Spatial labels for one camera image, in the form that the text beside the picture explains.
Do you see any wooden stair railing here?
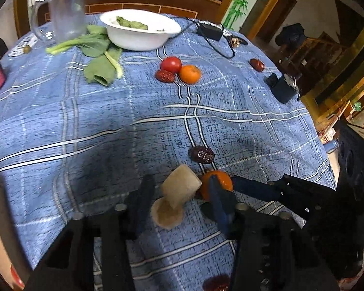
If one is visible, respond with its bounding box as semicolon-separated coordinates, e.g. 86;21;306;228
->
279;36;352;97

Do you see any small red tomato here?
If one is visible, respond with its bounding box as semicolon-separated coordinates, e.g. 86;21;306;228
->
160;57;182;73

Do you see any white bowl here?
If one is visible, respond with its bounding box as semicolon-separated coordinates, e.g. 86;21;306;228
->
99;9;182;51

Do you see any green leaf in bowl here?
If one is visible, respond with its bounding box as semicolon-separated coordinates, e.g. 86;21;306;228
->
115;16;149;31

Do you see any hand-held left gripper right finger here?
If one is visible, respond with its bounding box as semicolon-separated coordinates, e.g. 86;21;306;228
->
209;176;340;291

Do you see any green bok choy stalk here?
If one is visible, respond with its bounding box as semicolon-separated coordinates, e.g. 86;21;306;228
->
45;25;111;58

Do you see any clear glass pitcher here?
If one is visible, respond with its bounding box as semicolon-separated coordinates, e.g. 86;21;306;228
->
30;0;87;43

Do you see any shiny red date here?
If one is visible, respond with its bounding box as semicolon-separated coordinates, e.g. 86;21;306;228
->
249;58;265;73

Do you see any dark wrinkled date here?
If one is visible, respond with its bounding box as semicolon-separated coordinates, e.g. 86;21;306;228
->
188;145;215;165

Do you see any blue plaid tablecloth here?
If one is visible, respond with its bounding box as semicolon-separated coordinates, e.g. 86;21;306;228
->
0;14;336;291

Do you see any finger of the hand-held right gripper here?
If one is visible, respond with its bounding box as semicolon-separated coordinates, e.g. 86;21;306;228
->
231;174;337;222

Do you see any brown wooden door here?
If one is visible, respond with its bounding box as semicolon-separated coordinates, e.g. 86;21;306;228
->
256;0;298;44

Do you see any large red date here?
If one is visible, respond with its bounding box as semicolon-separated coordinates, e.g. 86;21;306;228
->
203;274;231;291

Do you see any small orange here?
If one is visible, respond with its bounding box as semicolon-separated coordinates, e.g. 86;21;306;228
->
179;65;202;85

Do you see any black power adapter with cable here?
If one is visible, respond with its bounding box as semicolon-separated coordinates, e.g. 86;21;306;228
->
158;18;249;59

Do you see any red object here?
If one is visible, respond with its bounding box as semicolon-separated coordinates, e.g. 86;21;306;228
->
10;264;25;290

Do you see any black cylindrical container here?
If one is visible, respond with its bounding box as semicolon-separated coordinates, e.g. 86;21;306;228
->
271;73;301;104

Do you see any beige cylindrical cake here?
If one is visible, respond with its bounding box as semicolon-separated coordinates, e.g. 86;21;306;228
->
161;164;202;210
151;197;185;229

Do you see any dark jacket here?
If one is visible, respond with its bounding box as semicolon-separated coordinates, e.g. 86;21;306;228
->
275;23;307;47

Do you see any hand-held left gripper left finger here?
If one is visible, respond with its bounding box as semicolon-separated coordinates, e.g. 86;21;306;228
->
24;174;156;291

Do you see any small red date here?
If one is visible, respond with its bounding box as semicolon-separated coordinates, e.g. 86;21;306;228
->
155;70;175;83

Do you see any brown wooden board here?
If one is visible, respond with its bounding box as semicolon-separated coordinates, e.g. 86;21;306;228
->
0;174;34;291

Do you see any bamboo wall decal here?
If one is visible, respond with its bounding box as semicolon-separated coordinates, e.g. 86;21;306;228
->
223;0;263;31

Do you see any green vegetable leaf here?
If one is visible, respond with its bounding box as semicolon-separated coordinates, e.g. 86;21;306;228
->
83;47;123;86

